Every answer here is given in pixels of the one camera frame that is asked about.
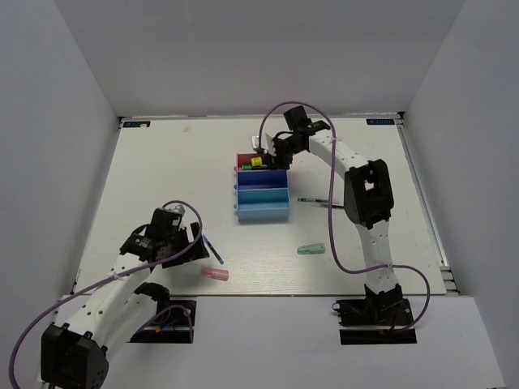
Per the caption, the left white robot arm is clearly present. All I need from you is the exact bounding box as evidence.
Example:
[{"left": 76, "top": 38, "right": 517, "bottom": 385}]
[{"left": 40, "top": 201, "right": 208, "bottom": 388}]

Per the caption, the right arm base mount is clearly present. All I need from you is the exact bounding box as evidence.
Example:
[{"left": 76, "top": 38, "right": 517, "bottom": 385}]
[{"left": 332, "top": 299, "right": 418, "bottom": 346}]

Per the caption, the blue table label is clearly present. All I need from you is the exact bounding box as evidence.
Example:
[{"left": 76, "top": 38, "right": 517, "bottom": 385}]
[
  {"left": 366, "top": 118, "right": 395, "bottom": 126},
  {"left": 122, "top": 121, "right": 151, "bottom": 128}
]

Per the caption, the light blue container bin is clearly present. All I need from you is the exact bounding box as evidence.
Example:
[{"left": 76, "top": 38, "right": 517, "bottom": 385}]
[{"left": 234, "top": 188, "right": 290, "bottom": 223}]

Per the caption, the blue pen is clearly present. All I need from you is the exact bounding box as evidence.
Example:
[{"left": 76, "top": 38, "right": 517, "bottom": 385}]
[{"left": 203, "top": 235, "right": 225, "bottom": 265}]

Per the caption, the dark blue container bin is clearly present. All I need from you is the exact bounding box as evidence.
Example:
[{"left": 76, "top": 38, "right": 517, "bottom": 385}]
[{"left": 235, "top": 169, "right": 288, "bottom": 190}]

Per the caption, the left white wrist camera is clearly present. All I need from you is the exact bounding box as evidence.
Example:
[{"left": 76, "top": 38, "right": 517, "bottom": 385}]
[{"left": 163, "top": 203, "right": 186, "bottom": 227}]

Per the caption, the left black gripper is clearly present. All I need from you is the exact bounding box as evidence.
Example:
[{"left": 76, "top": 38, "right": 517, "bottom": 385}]
[{"left": 163, "top": 221, "right": 209, "bottom": 267}]

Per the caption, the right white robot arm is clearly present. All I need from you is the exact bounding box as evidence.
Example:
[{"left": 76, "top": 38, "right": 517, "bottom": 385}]
[{"left": 256, "top": 100, "right": 402, "bottom": 323}]

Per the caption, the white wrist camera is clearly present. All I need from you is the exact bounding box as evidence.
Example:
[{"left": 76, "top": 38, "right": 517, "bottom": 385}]
[
  {"left": 251, "top": 134, "right": 276, "bottom": 157},
  {"left": 163, "top": 203, "right": 186, "bottom": 227}
]

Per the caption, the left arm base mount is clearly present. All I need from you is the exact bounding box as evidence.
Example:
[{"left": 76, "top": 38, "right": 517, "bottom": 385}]
[{"left": 130, "top": 298, "right": 197, "bottom": 344}]

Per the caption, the yellow highlighter marker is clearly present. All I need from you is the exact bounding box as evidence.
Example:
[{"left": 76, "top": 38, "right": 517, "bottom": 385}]
[{"left": 251, "top": 157, "right": 264, "bottom": 168}]

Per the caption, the green patterned pen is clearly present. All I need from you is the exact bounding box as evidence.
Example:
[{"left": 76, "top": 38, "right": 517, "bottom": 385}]
[{"left": 298, "top": 198, "right": 328, "bottom": 204}]

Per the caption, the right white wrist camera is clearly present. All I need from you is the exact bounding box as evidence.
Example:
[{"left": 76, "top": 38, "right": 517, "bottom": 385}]
[{"left": 251, "top": 134, "right": 276, "bottom": 157}]

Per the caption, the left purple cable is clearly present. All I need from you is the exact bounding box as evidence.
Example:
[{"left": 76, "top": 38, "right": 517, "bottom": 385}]
[{"left": 8, "top": 199, "right": 204, "bottom": 389}]

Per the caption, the right blue table label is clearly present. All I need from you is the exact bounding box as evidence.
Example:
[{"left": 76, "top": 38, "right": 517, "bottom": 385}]
[{"left": 366, "top": 118, "right": 395, "bottom": 126}]

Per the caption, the left blue table label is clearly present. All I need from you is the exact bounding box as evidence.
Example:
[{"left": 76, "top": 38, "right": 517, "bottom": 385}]
[{"left": 122, "top": 121, "right": 151, "bottom": 128}]

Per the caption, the red container bin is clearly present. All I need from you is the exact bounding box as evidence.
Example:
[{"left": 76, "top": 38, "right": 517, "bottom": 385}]
[{"left": 234, "top": 153, "right": 268, "bottom": 172}]

